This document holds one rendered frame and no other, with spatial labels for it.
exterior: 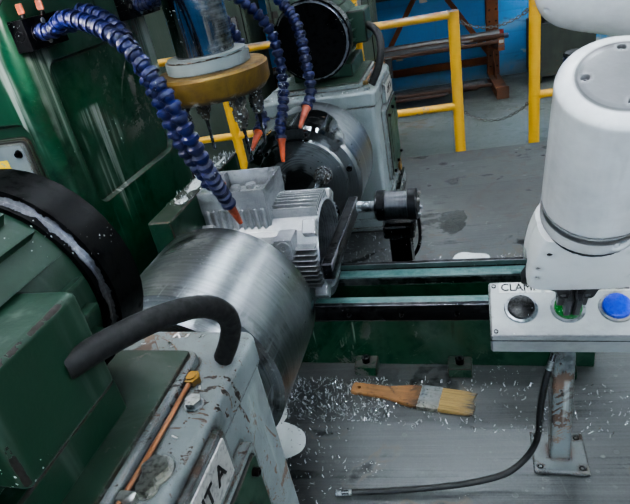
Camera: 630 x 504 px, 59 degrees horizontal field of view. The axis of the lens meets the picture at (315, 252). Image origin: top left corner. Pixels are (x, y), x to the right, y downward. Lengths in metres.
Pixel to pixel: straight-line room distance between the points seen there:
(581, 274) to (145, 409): 0.40
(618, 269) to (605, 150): 0.20
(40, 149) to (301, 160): 0.50
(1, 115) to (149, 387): 0.53
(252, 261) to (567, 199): 0.40
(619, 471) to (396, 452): 0.30
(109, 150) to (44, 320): 0.66
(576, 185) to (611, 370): 0.62
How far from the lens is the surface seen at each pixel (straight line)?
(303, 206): 0.93
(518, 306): 0.69
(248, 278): 0.69
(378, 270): 1.07
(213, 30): 0.89
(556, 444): 0.86
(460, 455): 0.88
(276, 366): 0.66
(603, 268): 0.57
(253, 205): 0.93
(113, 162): 1.00
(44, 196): 0.45
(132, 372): 0.53
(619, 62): 0.42
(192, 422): 0.48
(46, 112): 0.89
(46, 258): 0.43
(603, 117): 0.39
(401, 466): 0.88
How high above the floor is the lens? 1.47
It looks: 28 degrees down
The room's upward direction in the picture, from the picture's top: 12 degrees counter-clockwise
